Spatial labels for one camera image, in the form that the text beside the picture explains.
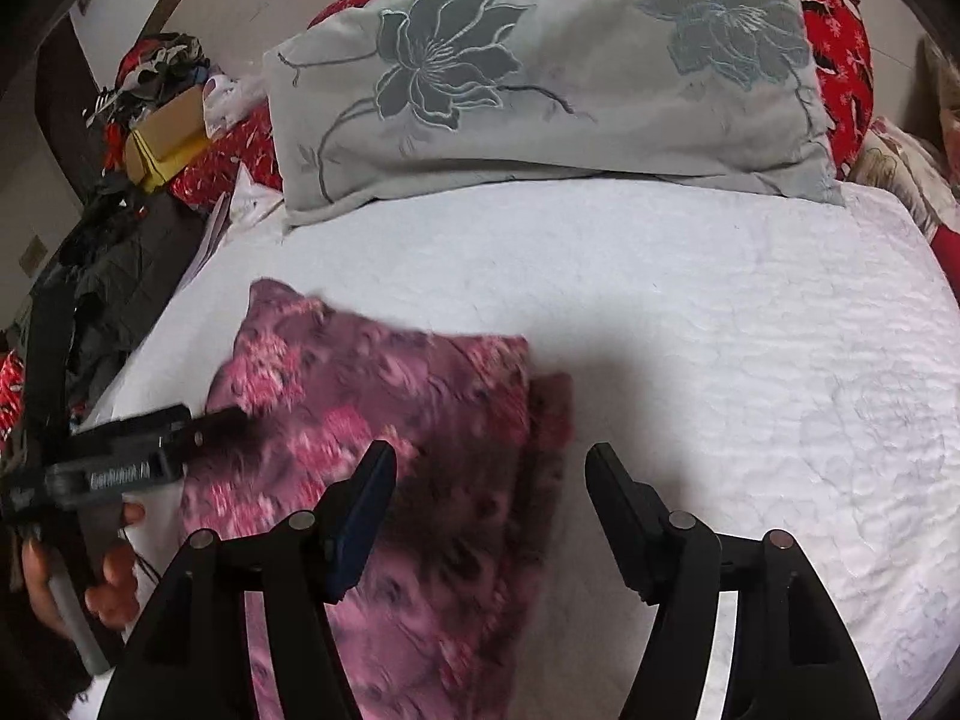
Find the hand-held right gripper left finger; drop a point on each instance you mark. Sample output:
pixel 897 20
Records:
pixel 360 532

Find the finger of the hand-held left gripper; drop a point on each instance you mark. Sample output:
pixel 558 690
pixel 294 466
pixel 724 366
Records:
pixel 221 424

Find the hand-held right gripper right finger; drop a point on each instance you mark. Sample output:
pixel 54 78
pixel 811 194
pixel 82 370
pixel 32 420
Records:
pixel 611 510

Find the pink floral garment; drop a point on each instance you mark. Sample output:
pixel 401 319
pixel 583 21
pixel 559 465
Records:
pixel 420 405

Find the dark clothes heap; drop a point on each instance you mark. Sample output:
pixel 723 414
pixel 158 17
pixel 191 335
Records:
pixel 127 262

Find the pile of mixed clothes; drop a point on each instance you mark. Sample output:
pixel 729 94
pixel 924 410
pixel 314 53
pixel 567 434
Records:
pixel 157 64

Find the person's left hand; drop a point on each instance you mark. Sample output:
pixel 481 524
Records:
pixel 112 577

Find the white quilted bed cover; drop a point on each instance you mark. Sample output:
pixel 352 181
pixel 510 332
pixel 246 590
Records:
pixel 712 315

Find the yellow box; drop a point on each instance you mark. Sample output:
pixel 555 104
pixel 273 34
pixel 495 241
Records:
pixel 169 161

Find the cardboard box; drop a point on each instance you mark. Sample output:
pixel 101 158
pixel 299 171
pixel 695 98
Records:
pixel 176 116

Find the white plastic bag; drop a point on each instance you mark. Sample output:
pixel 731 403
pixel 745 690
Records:
pixel 232 101

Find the plain red sheet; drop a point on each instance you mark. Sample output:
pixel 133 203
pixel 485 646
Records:
pixel 946 255

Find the grey floral pillow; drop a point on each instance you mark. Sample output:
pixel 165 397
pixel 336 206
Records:
pixel 562 90

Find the cream red floral blanket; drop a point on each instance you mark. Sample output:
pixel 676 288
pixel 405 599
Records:
pixel 900 165

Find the wall socket plate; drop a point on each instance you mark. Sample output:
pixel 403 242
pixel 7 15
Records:
pixel 30 256

